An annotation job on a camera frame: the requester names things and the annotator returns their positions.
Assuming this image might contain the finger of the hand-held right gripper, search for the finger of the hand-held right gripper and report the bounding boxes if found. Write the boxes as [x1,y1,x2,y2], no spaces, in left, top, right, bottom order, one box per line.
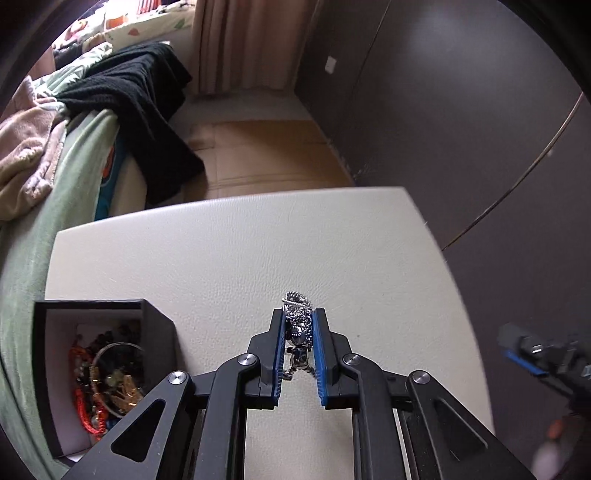
[498,323,555,379]

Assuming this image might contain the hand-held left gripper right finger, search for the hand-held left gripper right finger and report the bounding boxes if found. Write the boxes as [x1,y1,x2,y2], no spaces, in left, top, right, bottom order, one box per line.
[313,308,539,480]

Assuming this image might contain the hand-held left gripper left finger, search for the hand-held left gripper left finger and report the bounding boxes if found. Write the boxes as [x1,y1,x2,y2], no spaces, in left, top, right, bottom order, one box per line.
[60,308,289,480]

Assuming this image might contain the silver chain necklace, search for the silver chain necklace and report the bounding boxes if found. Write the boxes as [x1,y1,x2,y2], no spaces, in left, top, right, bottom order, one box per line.
[280,290,319,381]

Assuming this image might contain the black jewelry box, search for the black jewelry box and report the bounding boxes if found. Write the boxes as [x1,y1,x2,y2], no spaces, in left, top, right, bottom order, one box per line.
[33,299,178,467]

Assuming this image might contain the silver bangle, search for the silver bangle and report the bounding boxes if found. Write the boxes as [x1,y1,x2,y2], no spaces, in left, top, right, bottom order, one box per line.
[90,342,144,418]

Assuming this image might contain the dark bead butterfly bracelet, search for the dark bead butterfly bracelet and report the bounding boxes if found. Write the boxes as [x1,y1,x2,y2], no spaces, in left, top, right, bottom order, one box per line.
[85,320,141,365]

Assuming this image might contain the red string bracelet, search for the red string bracelet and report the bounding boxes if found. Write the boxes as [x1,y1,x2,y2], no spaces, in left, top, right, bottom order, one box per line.
[69,346,105,435]

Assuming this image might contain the person's right hand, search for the person's right hand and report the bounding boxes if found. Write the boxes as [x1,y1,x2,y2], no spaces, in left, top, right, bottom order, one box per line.
[531,413,575,480]

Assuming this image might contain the cardboard floor sheets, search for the cardboard floor sheets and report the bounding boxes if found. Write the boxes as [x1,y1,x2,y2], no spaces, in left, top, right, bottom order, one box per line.
[187,117,356,201]

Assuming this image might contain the blue orange printed sheet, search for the blue orange printed sheet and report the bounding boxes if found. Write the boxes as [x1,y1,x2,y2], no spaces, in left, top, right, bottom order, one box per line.
[95,138,127,222]

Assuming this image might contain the green bed sheet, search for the green bed sheet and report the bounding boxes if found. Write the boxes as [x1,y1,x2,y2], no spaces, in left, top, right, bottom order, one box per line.
[0,108,121,480]

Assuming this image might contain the black knit blanket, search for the black knit blanket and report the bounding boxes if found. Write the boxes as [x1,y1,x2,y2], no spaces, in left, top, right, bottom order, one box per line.
[55,44,206,206]

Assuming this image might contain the pink curtain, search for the pink curtain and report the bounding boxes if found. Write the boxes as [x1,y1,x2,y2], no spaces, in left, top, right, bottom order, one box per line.
[191,0,308,95]

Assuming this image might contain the pink fleece blanket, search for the pink fleece blanket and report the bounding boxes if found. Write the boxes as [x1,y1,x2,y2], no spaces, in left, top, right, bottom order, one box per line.
[0,76,70,222]

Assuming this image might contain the light green quilt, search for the light green quilt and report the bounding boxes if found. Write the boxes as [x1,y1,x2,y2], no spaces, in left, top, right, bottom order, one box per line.
[34,41,114,100]

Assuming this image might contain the leaf print cushion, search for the leaf print cushion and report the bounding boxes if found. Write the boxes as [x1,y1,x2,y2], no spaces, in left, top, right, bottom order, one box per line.
[104,0,197,47]

